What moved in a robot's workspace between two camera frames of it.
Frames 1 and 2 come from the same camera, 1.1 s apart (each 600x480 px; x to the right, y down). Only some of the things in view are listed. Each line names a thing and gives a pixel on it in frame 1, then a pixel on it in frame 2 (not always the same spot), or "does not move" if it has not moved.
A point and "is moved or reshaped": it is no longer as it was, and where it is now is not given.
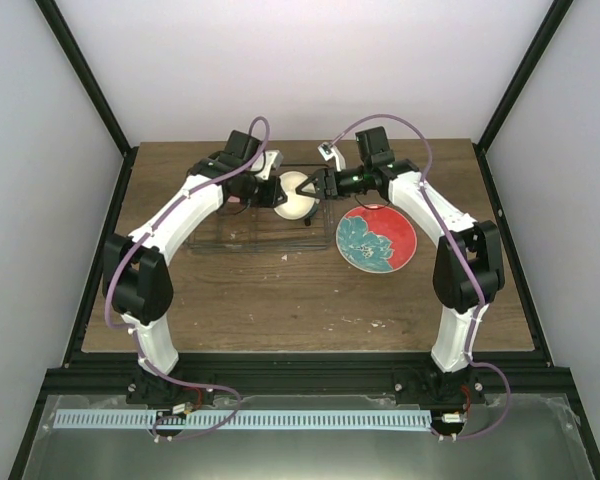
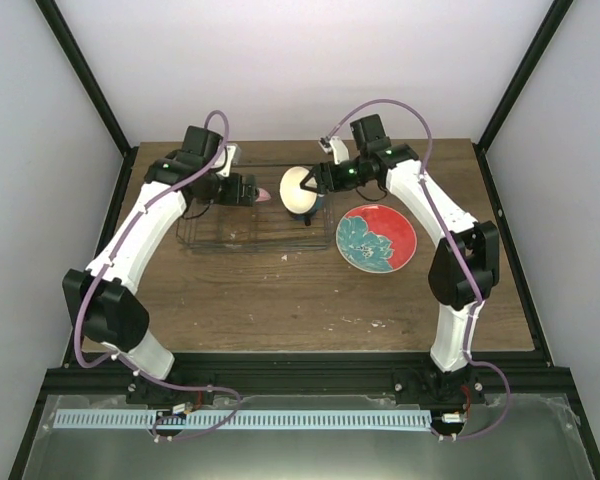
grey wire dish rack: x=263 y=230 does not move
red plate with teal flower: x=376 y=240 does not move
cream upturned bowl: x=297 y=205 is moved or reshaped
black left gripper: x=269 y=199 -> x=233 y=197
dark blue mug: x=307 y=220 -> x=297 y=199
